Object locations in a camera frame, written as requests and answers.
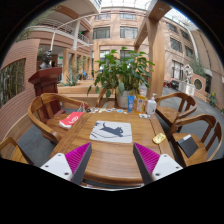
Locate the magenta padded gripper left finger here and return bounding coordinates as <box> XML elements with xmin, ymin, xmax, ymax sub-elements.
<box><xmin>41</xmin><ymin>143</ymin><xmax>92</xmax><ymax>185</ymax></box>

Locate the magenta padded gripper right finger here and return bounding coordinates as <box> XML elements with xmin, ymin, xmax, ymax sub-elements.
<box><xmin>133</xmin><ymin>143</ymin><xmax>182</xmax><ymax>185</ymax></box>

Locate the yellow computer mouse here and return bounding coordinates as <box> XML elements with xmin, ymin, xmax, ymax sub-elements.
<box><xmin>153</xmin><ymin>133</ymin><xmax>166</xmax><ymax>144</ymax></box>

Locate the grey cat-print mouse pad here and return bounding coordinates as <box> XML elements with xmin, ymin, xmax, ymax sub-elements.
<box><xmin>90</xmin><ymin>120</ymin><xmax>132</xmax><ymax>143</ymax></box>

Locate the black notebook on chair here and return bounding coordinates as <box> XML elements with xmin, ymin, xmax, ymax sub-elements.
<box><xmin>177</xmin><ymin>134</ymin><xmax>198</xmax><ymax>158</ymax></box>

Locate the red and white bag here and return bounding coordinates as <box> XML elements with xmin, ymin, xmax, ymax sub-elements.
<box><xmin>59</xmin><ymin>112</ymin><xmax>83</xmax><ymax>129</ymax></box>

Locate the wooden armchair right near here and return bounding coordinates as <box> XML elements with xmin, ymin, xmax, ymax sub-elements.
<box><xmin>167</xmin><ymin>113</ymin><xmax>223</xmax><ymax>167</ymax></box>

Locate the wooden armchair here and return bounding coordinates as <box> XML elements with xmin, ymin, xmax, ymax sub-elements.
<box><xmin>28</xmin><ymin>93</ymin><xmax>89</xmax><ymax>144</ymax></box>
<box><xmin>167</xmin><ymin>113</ymin><xmax>223</xmax><ymax>167</ymax></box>
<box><xmin>155</xmin><ymin>92</ymin><xmax>197</xmax><ymax>129</ymax></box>

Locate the small white box on table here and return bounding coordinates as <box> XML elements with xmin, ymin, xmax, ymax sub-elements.
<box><xmin>139</xmin><ymin>114</ymin><xmax>149</xmax><ymax>119</ymax></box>

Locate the wooden chair front left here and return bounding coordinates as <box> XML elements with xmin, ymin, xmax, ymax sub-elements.
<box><xmin>0</xmin><ymin>137</ymin><xmax>34</xmax><ymax>165</ymax></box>

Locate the white pump dispenser bottle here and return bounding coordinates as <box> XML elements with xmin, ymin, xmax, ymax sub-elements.
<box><xmin>146</xmin><ymin>94</ymin><xmax>157</xmax><ymax>115</ymax></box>

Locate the wooden armchair left near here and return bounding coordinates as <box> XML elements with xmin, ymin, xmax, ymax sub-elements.
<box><xmin>28</xmin><ymin>93</ymin><xmax>89</xmax><ymax>144</ymax></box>

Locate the yellow-labelled bottle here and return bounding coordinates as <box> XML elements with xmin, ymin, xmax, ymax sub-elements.
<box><xmin>136</xmin><ymin>92</ymin><xmax>146</xmax><ymax>113</ymax></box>

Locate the wooden armchair right far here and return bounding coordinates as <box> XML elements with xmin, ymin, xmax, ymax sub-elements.
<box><xmin>155</xmin><ymin>92</ymin><xmax>197</xmax><ymax>129</ymax></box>

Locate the blue tube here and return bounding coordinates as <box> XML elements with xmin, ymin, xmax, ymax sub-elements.
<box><xmin>128</xmin><ymin>95</ymin><xmax>135</xmax><ymax>113</ymax></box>

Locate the white plant pot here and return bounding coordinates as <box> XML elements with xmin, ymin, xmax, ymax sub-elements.
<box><xmin>116</xmin><ymin>90</ymin><xmax>133</xmax><ymax>108</ymax></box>

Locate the large green potted plant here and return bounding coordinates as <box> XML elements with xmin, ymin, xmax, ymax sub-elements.
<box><xmin>94</xmin><ymin>49</ymin><xmax>154</xmax><ymax>98</ymax></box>

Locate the white sculpture in background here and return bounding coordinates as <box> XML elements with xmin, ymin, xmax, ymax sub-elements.
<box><xmin>183</xmin><ymin>64</ymin><xmax>193</xmax><ymax>84</ymax></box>

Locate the dark bust statue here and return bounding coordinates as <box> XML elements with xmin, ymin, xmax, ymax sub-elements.
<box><xmin>39</xmin><ymin>50</ymin><xmax>52</xmax><ymax>69</ymax></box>

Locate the wooden pillar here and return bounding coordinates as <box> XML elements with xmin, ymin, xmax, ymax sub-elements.
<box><xmin>134</xmin><ymin>0</ymin><xmax>171</xmax><ymax>98</ymax></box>

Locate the dark red wooden pedestal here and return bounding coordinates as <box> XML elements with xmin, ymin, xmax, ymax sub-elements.
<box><xmin>27</xmin><ymin>66</ymin><xmax>63</xmax><ymax>124</ymax></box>

